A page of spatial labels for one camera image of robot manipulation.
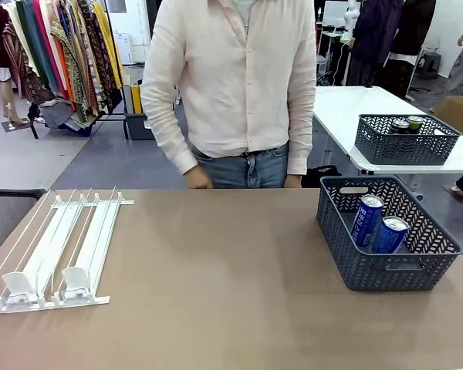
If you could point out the person's right hand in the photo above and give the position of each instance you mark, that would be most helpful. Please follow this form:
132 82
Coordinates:
198 179

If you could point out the person's left hand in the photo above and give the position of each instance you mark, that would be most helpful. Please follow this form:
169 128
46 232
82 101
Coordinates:
294 181

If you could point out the blue Pocari Sweat can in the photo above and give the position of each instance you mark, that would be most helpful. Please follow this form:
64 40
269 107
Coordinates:
387 237
364 223

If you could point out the grey-blue woven plastic basket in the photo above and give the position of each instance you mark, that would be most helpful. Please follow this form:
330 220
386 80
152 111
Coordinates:
401 150
370 270

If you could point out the person's right forearm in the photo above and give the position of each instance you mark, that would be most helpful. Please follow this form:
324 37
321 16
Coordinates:
169 142

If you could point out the person's left forearm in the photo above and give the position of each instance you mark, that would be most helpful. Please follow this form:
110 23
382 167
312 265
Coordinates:
301 150

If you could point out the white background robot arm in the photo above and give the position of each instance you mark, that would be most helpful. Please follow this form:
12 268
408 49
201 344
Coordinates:
350 17

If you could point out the white dispenser pusher paddle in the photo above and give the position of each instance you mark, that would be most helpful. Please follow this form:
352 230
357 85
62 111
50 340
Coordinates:
75 277
19 283

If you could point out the black bag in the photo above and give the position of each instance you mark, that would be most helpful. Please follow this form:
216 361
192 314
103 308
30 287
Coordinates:
320 175

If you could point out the blue jeans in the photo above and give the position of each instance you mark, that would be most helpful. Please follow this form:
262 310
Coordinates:
251 169

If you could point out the white side table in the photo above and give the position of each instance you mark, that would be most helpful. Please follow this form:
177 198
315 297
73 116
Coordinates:
339 108

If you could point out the yellow and black sign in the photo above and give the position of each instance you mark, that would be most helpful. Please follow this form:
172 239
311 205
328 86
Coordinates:
136 98

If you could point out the person in pink shirt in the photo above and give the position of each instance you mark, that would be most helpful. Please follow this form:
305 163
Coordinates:
235 77

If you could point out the blue patterned cloth pile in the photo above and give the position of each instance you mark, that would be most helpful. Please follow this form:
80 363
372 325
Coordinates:
79 127

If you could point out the white air purifier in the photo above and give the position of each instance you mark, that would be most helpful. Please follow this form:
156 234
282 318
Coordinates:
123 48

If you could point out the grey cloth pile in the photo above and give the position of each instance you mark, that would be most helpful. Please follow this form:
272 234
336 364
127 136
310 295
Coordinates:
58 113

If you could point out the yellow hanging garment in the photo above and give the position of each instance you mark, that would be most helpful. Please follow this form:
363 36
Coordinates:
110 46

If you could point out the dark patterned hanging garment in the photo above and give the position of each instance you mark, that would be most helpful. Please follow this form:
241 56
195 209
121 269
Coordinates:
94 58

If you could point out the orange hanging garment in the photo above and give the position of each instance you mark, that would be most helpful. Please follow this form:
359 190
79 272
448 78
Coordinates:
63 77

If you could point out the dark purple hanging coat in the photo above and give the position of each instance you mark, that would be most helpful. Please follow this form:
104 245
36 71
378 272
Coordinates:
374 27

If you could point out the brown cardboard box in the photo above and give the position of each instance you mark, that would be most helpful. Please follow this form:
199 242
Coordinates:
459 113

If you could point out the grey plastic stool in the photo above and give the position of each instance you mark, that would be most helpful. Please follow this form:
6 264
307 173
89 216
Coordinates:
428 63

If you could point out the black hanging coat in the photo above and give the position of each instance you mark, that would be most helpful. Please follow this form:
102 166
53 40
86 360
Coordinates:
413 27

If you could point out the black mesh chair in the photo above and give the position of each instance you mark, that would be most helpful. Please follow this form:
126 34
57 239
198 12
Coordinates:
4 216

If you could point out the teal hanging garment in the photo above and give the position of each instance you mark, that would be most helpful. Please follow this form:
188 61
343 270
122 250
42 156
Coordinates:
42 50

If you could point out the brown patterned shawl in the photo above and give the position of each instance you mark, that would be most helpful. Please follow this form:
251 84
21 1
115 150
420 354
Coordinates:
23 73

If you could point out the cream hanging garment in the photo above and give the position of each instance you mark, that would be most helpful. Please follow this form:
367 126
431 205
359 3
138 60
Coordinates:
17 23

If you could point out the black clothes rack frame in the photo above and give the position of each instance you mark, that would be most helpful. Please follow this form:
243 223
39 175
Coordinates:
124 108

